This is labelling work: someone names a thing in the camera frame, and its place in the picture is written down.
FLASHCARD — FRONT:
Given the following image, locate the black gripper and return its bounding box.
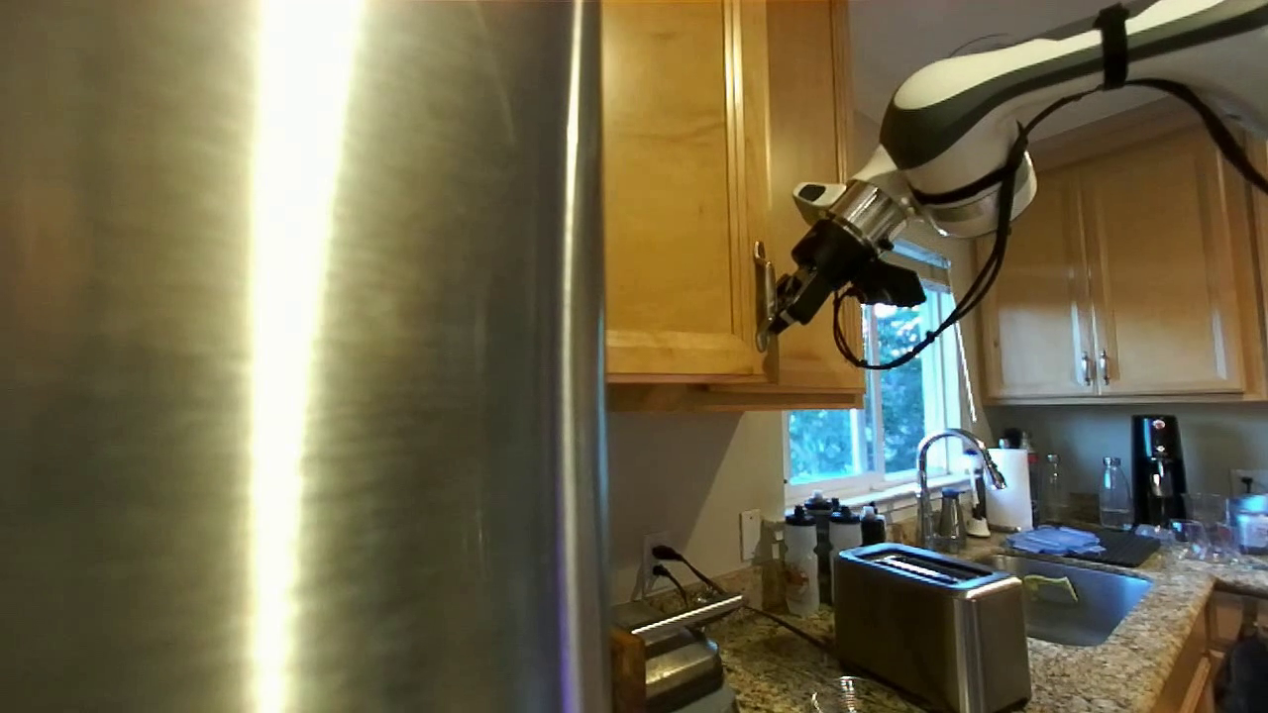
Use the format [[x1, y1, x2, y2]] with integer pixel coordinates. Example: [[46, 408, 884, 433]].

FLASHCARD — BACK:
[[764, 217, 884, 334]]

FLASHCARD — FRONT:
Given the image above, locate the narrow light cabinet door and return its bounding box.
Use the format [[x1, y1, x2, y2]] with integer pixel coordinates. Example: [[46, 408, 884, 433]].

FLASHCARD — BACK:
[[983, 161, 1103, 403]]

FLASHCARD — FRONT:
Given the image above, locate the wide light cabinet door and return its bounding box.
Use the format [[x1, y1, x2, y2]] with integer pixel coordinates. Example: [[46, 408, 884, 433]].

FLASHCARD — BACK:
[[1087, 127, 1252, 395]]

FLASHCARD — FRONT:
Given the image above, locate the wooden base cabinet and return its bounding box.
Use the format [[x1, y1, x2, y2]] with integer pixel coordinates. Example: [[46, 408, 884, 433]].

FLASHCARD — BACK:
[[1151, 582, 1260, 713]]

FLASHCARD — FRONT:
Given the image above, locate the white framed window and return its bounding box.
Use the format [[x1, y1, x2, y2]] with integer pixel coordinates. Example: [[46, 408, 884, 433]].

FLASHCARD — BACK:
[[786, 233, 983, 513]]

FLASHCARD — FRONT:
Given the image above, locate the chrome kitchen faucet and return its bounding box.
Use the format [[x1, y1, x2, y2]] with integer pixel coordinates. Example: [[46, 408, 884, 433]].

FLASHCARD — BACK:
[[912, 424, 1008, 549]]

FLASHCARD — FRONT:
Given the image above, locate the white canister black lid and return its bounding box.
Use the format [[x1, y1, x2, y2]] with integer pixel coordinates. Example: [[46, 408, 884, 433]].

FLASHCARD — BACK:
[[778, 507, 824, 617]]

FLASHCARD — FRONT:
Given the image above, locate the white paper towel roll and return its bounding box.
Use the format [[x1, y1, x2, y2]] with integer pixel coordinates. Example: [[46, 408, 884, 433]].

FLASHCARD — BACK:
[[986, 445, 1037, 534]]

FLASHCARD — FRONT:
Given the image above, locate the clear plastic bottle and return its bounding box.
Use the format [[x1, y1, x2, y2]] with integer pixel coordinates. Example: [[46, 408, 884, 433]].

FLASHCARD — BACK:
[[1037, 450, 1070, 528], [1099, 457, 1133, 531]]

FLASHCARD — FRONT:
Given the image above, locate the stainless steel toaster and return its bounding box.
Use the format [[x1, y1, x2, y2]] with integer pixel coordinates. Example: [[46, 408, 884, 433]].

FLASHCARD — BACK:
[[834, 539, 1034, 713]]

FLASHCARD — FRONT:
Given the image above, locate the blue cloth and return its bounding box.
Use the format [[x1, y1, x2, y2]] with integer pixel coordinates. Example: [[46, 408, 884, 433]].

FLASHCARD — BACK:
[[1012, 522, 1108, 561]]

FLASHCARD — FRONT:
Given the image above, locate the black coffee machine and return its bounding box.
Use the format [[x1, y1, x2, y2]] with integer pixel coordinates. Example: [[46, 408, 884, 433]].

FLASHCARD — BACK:
[[1128, 413, 1189, 531]]

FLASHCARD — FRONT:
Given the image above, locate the steel kitchen sink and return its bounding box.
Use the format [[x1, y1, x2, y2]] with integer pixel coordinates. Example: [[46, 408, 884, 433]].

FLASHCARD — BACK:
[[1008, 546, 1161, 648]]

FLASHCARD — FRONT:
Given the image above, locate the clear container blue top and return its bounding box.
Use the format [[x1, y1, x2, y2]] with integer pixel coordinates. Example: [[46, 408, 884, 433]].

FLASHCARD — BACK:
[[1231, 473, 1268, 553]]

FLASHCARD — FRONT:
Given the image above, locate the stainless steel refrigerator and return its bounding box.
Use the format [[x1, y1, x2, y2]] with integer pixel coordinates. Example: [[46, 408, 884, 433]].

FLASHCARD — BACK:
[[0, 0, 616, 713]]

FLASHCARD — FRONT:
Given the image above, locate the wooden overhead cabinet frame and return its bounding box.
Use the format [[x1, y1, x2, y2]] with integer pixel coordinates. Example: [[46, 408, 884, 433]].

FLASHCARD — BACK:
[[604, 0, 867, 417]]

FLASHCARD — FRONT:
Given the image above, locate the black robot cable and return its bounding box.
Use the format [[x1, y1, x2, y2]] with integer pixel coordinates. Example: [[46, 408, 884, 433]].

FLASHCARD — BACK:
[[827, 74, 1268, 371]]

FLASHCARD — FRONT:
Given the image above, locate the white switch plate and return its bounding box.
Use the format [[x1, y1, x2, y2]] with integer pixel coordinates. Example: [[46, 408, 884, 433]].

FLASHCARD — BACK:
[[739, 507, 770, 567]]

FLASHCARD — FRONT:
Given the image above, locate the black plug with cord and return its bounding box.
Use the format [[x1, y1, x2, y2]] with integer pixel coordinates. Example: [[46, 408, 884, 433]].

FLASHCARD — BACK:
[[645, 539, 838, 666]]

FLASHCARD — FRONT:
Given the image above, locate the white wall outlet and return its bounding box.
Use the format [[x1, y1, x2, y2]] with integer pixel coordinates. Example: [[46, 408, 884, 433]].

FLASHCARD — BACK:
[[642, 531, 686, 582]]

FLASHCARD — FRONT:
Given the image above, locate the black velcro strap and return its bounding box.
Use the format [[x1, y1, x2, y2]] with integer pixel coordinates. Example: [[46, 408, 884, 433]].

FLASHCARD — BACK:
[[1094, 5, 1139, 93]]

